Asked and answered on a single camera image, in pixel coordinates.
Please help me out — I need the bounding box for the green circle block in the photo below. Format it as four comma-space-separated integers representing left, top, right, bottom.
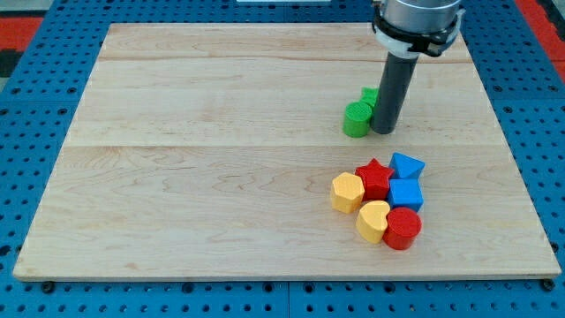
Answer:
343, 102, 373, 138

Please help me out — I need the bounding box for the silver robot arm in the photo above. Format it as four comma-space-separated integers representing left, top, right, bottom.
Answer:
372, 0, 465, 59

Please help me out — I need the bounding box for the red star block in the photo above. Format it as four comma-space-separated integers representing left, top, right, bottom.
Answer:
355, 158, 395, 201

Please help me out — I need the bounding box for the green star block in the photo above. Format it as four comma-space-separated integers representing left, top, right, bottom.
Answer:
359, 87, 379, 109

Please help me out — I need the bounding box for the red circle block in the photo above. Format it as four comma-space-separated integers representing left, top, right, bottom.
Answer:
383, 207, 422, 250

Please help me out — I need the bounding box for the yellow hexagon block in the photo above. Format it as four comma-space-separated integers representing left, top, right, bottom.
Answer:
330, 172, 365, 214

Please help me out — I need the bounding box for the wooden board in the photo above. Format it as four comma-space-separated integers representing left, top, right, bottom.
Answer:
13, 23, 561, 282

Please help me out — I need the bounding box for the yellow heart block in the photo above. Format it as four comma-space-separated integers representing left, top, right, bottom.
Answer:
356, 201, 391, 244

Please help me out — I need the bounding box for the blue triangle block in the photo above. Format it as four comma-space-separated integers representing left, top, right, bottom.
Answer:
388, 152, 426, 179

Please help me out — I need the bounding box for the blue cube block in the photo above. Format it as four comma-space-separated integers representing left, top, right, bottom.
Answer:
387, 179, 424, 212

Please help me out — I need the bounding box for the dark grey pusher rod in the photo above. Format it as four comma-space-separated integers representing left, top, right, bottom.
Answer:
370, 53, 418, 134

